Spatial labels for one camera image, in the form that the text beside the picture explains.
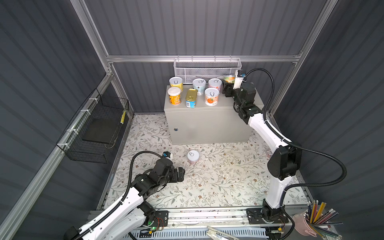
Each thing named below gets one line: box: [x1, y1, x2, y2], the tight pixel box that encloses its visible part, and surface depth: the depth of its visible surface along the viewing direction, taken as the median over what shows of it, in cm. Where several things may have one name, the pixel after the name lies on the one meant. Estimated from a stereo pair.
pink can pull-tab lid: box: [208, 78, 223, 87], surface depth 82 cm
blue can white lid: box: [192, 78, 207, 96], surface depth 82 cm
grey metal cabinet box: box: [164, 85, 251, 145], surface depth 82 cm
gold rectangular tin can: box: [185, 88, 198, 109], surface depth 76 cm
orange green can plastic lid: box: [223, 75, 236, 84], surface depth 78 cm
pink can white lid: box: [187, 150, 200, 165], surface depth 93 cm
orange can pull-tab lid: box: [204, 87, 220, 107], surface depth 76 cm
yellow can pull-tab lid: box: [169, 76, 184, 92], surface depth 82 cm
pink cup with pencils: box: [292, 199, 344, 240], surface depth 65 cm
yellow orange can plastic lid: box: [167, 86, 182, 106], surface depth 75 cm
